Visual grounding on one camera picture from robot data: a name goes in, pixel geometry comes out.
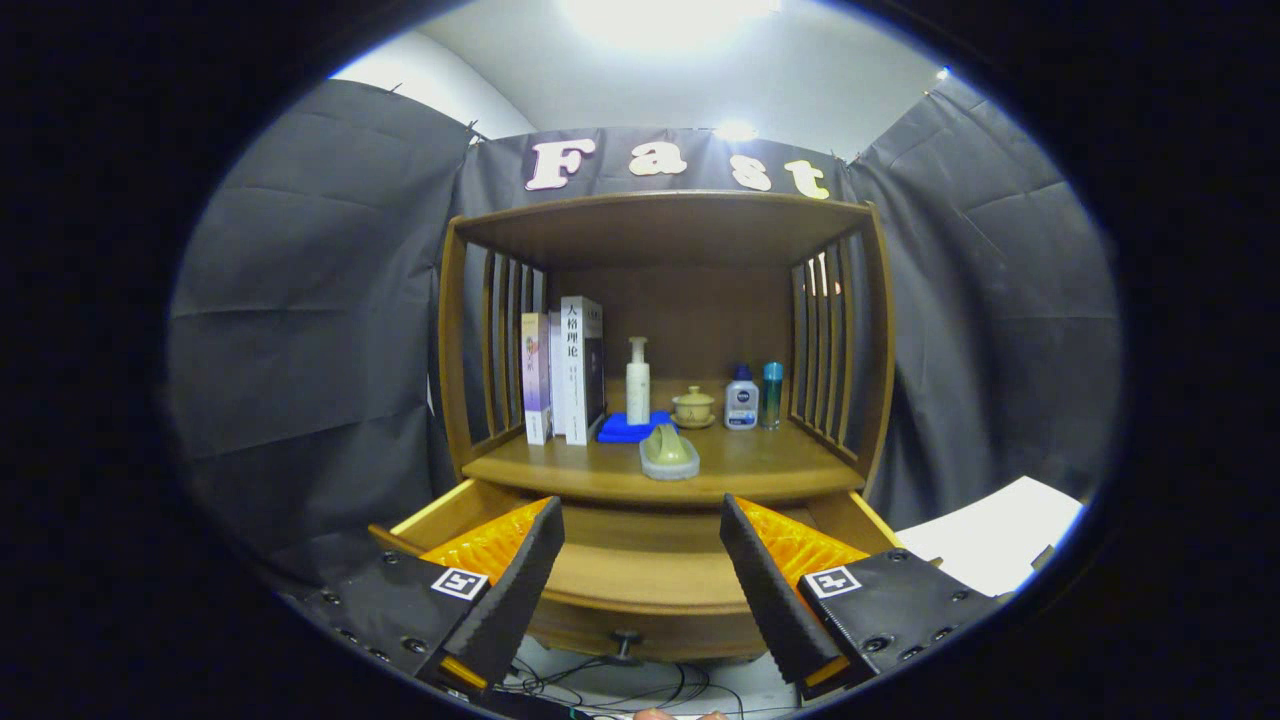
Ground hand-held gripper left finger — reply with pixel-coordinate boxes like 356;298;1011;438
285;495;566;696

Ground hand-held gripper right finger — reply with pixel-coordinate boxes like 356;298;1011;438
720;493;1011;701

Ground wooden drawer with black knob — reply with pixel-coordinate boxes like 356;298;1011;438
368;478;906;669

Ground pale green packaged item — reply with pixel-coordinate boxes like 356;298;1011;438
639;423;701;482

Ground wooden countertop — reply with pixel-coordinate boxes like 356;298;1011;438
462;378;866;506

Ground brown wooden cabinet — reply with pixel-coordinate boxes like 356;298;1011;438
437;190;898;666

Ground blue folded towel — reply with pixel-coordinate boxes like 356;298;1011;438
597;410;673;444

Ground white lotion bottle blue pump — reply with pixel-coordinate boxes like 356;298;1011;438
724;364;760;431

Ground thin white book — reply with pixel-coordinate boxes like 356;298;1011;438
548;310;567;438

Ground yellow lidded teacup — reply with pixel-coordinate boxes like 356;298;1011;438
670;386;717;430

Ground thick white book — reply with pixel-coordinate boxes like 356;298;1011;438
560;295;606;447

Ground purple book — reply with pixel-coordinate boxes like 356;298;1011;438
520;312;553;446

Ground white board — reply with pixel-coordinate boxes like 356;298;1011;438
893;476;1086;598

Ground large ceiling lamp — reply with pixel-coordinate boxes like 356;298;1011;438
555;0;786;51

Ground black floor cables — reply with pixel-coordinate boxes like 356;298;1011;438
495;650;791;720

